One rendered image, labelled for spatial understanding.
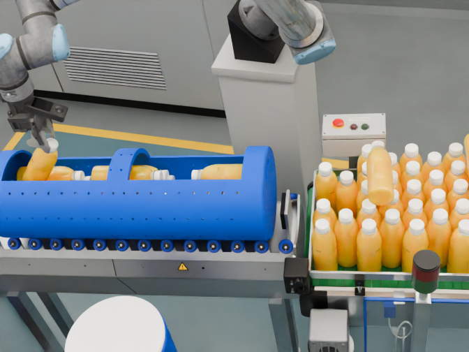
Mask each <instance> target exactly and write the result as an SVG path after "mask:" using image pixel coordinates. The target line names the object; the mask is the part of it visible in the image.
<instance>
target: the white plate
mask: <svg viewBox="0 0 469 352"><path fill-rule="evenodd" d="M164 341H165V325H164V322H163V319H162V317H161V315H160V313H159V312H158V310H157V309H156V308H155V307H154V306H153V305H152V304H150V303H149V302H147V301H146V300H143V299H141V298H137V297H133V296H117V297H113V298H108V299H106V300H103V301H100V302H98V303H96V304H95V305H93V306H92V307H90V308H88V310H86V311H85V312H84V313H83V314H82V315H81V316H80V317H79V318H78V319H77V320H76V322H75V323H74V324H73V326H72V328H71V329H70V332H69V333H68V336H67V339H66V345H65V352H161V351H162V349H163V345H164Z"/></svg>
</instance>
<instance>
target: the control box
mask: <svg viewBox="0 0 469 352"><path fill-rule="evenodd" d="M350 118H354V119H355V118H358V119H355V120H354V119H353V120H352V119H351V120H350ZM361 118H362V120H361ZM365 118H366V119H367V118H368V120H365ZM335 119H342V120H343V122H344V123H343V125H342V126H334V125H333V124H332V122H333V121H334V120H335ZM351 124H356V125H357V128H356V129H351V128H350V125H351ZM362 124H368V128H367V129H363V128H362ZM377 140H379V141H382V142H384V144H385V149H386V123H385V113H377V114H349V115H323V125H322V143H323V153H324V156H360V155H361V154H362V147H363V146H364V145H372V143H373V142H375V141H377Z"/></svg>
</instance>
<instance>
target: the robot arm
mask: <svg viewBox="0 0 469 352"><path fill-rule="evenodd" d="M78 1H81V0H15V3H16V4H17V8H18V10H19V13H20V17H21V21H22V25H23V29H24V32H25V35H23V36H19V37H16V38H12V36H10V35H8V34H0V93H1V95H2V97H1V101H2V102H3V103H7V104H8V106H9V108H10V109H9V111H8V112H9V114H8V118H7V120H8V122H9V124H10V125H11V127H12V129H13V131H14V132H21V133H27V132H28V131H31V132H30V135H31V138H30V139H28V140H27V144H28V146H30V147H37V148H41V149H42V150H43V151H44V152H45V153H47V154H49V153H50V149H51V147H50V146H49V144H48V141H47V140H46V137H45V133H47V134H48V135H49V137H50V138H54V139H55V134H54V127H53V123H52V119H53V120H55V121H58V122H64V120H65V117H66V114H67V112H68V107H67V106H64V105H60V104H58V103H54V102H51V101H48V100H45V99H43V98H39V97H37V96H33V94H34V92H33V90H34V84H33V82H32V80H31V78H30V76H29V74H28V71H29V70H31V69H35V68H38V67H41V66H45V65H48V64H52V63H54V62H60V61H61V60H63V59H67V58H68V57H69V56H70V46H69V42H68V38H67V35H66V31H65V29H64V26H63V25H62V24H58V22H57V18H56V15H55V13H56V12H57V11H60V10H62V9H64V8H65V7H66V6H69V5H71V4H73V3H76V2H78ZM239 15H240V18H241V20H242V22H243V23H244V25H245V27H246V28H247V29H248V30H249V31H250V32H251V33H252V34H253V35H255V36H257V37H258V38H261V39H262V40H266V41H272V40H275V39H277V38H278V37H279V36H281V38H282V40H283V41H284V42H285V43H286V44H287V45H288V47H289V48H290V51H291V53H292V56H293V59H294V60H295V62H296V64H299V65H305V64H310V63H313V62H315V61H318V60H320V59H322V58H324V57H326V56H327V55H329V54H331V53H332V52H333V51H334V50H335V49H336V43H335V38H334V37H333V34H332V31H331V29H330V27H329V24H328V22H327V19H326V17H325V14H324V12H323V10H322V7H321V5H320V2H319V0H241V1H240V2H239Z"/></svg>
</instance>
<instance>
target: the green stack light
mask: <svg viewBox="0 0 469 352"><path fill-rule="evenodd" d="M438 280H439V276H438V278H437V279H436V280H435V281H432V282H422V281H419V280H417V279H416V278H415V277H414V276H413V274H412V277H411V284H412V287H413V288H414V289H415V290H416V291H417V292H418V293H422V294H429V293H432V292H434V291H435V290H436V289H437V287H438Z"/></svg>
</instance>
